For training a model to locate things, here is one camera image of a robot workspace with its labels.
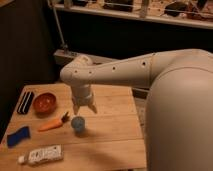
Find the white shelf rail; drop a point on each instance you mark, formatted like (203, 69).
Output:
(132, 16)

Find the metal stand pole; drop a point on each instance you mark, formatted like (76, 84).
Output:
(64, 46)

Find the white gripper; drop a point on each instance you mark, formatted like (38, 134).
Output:
(82, 96)

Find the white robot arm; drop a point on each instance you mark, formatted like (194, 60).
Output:
(179, 105)

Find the orange toy carrot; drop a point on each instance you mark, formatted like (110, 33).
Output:
(55, 123)

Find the orange ceramic bowl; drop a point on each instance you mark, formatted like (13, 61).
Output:
(45, 103)

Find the black and white box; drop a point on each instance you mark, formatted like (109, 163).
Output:
(25, 103)

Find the white tube with label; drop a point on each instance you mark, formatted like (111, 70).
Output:
(42, 155)

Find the blue cup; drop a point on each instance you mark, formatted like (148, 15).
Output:
(78, 124)

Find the blue sponge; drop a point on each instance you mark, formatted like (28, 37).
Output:
(19, 135)

